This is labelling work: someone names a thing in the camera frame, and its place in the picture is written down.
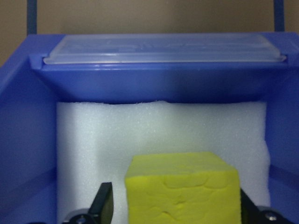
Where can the blue plastic storage bin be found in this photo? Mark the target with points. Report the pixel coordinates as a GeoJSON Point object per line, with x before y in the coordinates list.
{"type": "Point", "coordinates": [23, 116]}

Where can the yellow foam block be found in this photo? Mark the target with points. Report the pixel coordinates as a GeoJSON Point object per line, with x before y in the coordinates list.
{"type": "Point", "coordinates": [182, 198]}

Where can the white foam sheet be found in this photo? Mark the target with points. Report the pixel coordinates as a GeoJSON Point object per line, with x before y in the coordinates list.
{"type": "Point", "coordinates": [116, 130]}

